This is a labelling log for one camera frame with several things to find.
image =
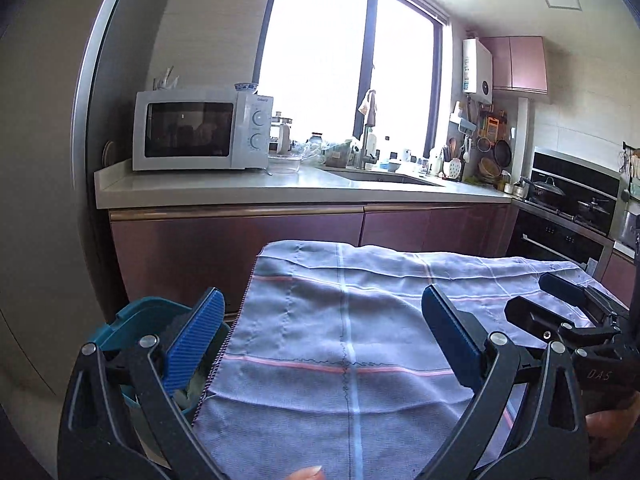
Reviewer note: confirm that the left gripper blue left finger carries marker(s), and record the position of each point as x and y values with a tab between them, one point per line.
158	368

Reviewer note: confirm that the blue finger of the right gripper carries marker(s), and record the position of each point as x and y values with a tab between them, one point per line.
549	326
562	287

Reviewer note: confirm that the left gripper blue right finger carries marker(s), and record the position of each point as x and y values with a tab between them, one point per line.
487	367

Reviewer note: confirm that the teal plastic trash bin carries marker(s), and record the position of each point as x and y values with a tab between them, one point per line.
189	339

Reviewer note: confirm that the purple kitchen base cabinets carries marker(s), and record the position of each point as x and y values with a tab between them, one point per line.
178	253

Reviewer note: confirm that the white kitchen countertop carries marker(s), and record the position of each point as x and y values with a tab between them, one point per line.
120	187

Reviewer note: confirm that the kitchen sink faucet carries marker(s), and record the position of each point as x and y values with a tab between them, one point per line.
367	109

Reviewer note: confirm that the large kitchen window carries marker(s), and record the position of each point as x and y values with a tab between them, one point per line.
319	58

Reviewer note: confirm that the person's right hand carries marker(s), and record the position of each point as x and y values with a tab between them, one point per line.
610	429

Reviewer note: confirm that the person's left hand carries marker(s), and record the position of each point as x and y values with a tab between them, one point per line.
308	473

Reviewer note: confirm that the black built-in oven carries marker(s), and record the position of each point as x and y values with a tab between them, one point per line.
582	229

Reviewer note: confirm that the black wok with lid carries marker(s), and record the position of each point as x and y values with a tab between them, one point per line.
545	192

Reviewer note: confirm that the blue plaid tablecloth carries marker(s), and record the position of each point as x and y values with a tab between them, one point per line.
332	364

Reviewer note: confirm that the grey steel refrigerator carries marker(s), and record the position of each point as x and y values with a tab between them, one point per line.
70	74

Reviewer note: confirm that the black hanging frying pan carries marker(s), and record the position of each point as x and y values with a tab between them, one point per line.
502	153

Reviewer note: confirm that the white soap dispenser bottle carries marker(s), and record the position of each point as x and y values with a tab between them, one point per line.
371	158

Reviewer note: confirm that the white microwave oven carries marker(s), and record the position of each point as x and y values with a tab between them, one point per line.
201	128

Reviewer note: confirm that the blue white bowl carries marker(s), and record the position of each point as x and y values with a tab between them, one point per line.
250	87

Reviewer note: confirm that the pink upper wall cabinet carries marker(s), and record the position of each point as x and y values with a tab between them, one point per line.
519	64

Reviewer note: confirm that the white wall water heater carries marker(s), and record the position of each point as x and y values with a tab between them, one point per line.
477	71

